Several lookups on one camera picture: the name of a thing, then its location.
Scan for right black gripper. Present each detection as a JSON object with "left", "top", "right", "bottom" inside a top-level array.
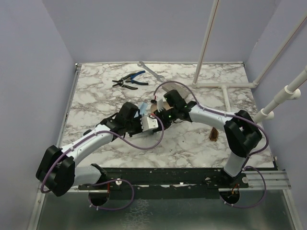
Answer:
[{"left": 153, "top": 106, "right": 178, "bottom": 132}]

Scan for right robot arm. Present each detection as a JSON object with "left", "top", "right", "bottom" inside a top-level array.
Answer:
[{"left": 153, "top": 90, "right": 262, "bottom": 187}]

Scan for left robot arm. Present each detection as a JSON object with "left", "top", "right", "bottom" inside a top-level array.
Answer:
[{"left": 35, "top": 102, "right": 165, "bottom": 196}]

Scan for grey rectangular block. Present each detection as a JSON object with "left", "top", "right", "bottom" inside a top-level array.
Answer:
[{"left": 162, "top": 82, "right": 189, "bottom": 99}]

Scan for silver open-end wrench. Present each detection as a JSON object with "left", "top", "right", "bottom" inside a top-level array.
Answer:
[{"left": 137, "top": 61, "right": 165, "bottom": 82}]

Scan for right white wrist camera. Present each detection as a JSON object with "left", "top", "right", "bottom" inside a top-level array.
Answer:
[{"left": 156, "top": 99, "right": 164, "bottom": 112}]

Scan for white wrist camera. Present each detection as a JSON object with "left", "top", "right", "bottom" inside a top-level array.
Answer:
[
  {"left": 156, "top": 99, "right": 164, "bottom": 112},
  {"left": 140, "top": 116, "right": 159, "bottom": 132}
]

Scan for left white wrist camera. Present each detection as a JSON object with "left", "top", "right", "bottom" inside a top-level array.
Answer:
[{"left": 140, "top": 116, "right": 159, "bottom": 132}]

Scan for black handled cutters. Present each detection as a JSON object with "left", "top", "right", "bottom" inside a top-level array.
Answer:
[{"left": 112, "top": 81, "right": 138, "bottom": 90}]

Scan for blue handled pliers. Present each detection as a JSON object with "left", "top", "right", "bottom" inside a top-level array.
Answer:
[{"left": 112, "top": 70, "right": 149, "bottom": 86}]

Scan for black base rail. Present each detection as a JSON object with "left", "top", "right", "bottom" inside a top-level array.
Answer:
[{"left": 78, "top": 168, "right": 248, "bottom": 200}]

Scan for aluminium extrusion rail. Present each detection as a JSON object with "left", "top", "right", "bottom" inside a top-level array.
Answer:
[{"left": 27, "top": 63, "right": 82, "bottom": 230}]

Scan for white PVC pipe frame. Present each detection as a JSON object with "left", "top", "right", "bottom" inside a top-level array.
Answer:
[{"left": 191, "top": 0, "right": 307, "bottom": 127}]

